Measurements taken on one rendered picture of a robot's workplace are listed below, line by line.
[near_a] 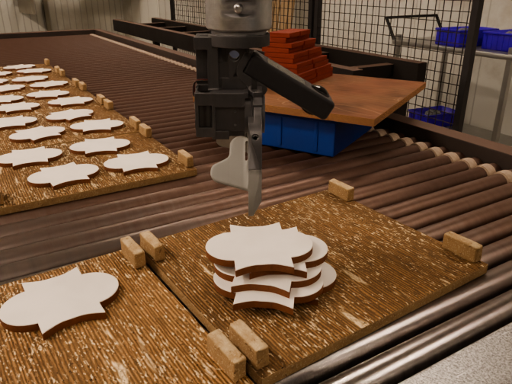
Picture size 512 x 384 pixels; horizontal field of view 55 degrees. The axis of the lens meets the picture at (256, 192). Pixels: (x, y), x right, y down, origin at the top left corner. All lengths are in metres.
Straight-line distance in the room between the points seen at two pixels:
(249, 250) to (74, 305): 0.23
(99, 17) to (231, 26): 5.92
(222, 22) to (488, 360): 0.49
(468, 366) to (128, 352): 0.39
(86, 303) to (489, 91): 4.03
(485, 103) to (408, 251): 3.70
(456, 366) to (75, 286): 0.49
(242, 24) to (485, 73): 3.95
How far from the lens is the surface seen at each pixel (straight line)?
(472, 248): 0.80
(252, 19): 0.56
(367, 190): 1.07
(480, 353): 0.67
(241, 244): 0.68
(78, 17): 6.38
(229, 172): 0.57
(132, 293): 0.70
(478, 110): 4.50
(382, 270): 0.75
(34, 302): 0.70
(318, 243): 0.71
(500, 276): 0.83
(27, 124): 1.58
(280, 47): 1.46
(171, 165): 1.14
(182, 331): 0.62
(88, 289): 0.70
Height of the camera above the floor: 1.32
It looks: 23 degrees down
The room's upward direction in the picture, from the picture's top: straight up
